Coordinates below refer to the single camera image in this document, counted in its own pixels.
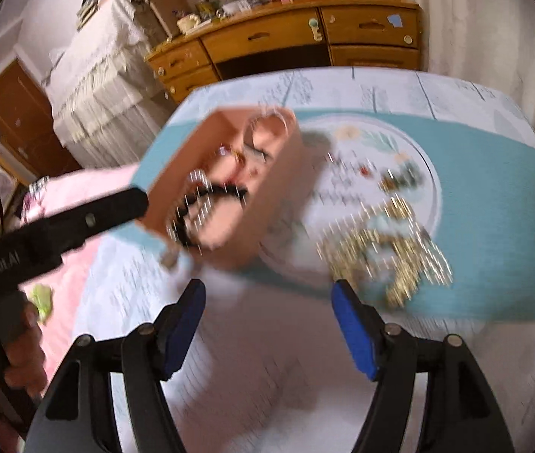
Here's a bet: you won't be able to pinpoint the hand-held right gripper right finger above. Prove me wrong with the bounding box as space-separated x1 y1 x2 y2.
331 279 514 453

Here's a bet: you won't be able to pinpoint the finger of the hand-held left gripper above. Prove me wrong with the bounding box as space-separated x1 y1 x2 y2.
21 187 150 257

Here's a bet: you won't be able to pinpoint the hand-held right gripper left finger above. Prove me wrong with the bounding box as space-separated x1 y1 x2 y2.
26 279 206 453

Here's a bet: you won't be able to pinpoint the pink jewelry box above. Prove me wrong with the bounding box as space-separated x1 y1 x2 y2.
130 108 318 272

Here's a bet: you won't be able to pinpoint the person's left hand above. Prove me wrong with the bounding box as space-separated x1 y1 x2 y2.
4 299 49 401

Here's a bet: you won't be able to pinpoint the small green toy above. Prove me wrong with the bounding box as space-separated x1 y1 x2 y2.
29 284 56 324

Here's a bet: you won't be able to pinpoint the pink blanket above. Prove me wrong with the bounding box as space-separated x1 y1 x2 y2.
18 165 142 388

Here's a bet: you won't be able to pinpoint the white printed tablecloth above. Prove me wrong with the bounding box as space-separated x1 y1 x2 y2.
73 68 535 453

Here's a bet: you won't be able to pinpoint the brown wooden cabinet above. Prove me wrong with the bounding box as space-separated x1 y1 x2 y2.
0 59 84 186

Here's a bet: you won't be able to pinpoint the white lace furniture cover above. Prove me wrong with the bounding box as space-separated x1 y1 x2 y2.
43 0 179 171

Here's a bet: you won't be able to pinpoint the white round plate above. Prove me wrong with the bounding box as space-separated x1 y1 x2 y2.
258 118 441 290

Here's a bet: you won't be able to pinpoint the small colourful earrings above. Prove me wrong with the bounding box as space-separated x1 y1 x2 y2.
378 160 422 194

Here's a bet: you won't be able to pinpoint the teal table runner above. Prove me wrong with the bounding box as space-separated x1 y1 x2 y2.
130 108 535 324

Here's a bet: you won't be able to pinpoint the small cream cup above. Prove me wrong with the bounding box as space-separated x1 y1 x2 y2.
177 13 202 35

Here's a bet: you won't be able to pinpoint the wooden desk with drawers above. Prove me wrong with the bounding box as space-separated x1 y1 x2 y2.
145 0 425 105

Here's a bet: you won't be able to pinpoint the white curtain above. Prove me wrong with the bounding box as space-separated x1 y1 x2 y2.
397 0 535 133

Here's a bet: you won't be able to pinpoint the pile of gold chains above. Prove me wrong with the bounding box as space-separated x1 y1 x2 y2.
317 197 453 313

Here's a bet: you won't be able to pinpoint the black beaded bracelet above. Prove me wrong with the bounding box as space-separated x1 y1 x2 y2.
167 180 250 250

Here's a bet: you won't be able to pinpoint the silver hoop bracelet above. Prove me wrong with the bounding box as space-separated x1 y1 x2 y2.
244 111 292 140

